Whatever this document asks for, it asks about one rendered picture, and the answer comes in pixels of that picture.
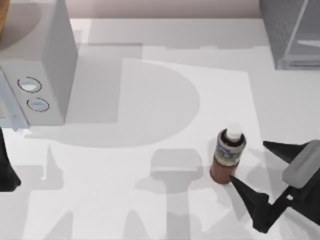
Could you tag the large microwave knob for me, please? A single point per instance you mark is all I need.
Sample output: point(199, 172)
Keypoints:
point(29, 84)

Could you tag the wooden cupboard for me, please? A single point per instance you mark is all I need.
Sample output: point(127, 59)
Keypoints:
point(2, 15)

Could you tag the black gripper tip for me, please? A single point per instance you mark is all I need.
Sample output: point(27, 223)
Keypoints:
point(6, 172)

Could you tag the pale microwave oven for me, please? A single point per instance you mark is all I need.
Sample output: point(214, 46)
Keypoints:
point(55, 50)

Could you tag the small microwave knob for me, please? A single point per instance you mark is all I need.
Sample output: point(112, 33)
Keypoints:
point(38, 104)

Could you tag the pale microwave door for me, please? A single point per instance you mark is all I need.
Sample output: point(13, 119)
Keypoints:
point(10, 100)

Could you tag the brown bottle with white cap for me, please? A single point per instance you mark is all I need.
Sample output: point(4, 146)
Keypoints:
point(226, 160)

